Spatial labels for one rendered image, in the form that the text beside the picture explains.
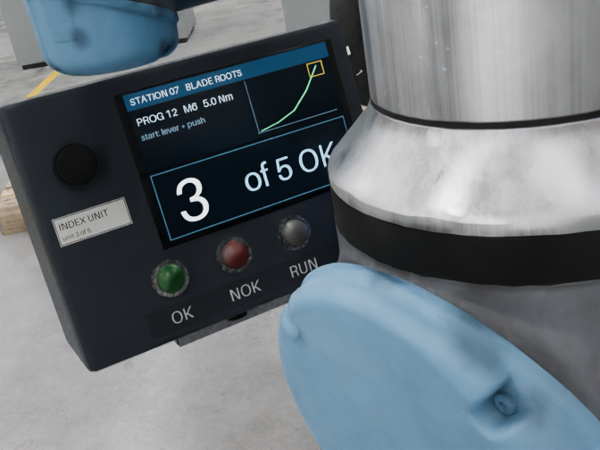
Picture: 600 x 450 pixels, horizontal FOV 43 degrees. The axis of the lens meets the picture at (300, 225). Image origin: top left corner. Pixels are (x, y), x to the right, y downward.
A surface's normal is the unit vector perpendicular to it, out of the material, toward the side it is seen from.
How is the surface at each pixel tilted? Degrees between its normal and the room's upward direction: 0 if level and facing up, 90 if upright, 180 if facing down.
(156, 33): 92
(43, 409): 0
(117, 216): 75
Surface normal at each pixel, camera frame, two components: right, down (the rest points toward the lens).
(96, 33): 0.14, 0.43
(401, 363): -0.73, 0.49
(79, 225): 0.41, 0.05
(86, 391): -0.15, -0.90
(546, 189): -0.22, -0.32
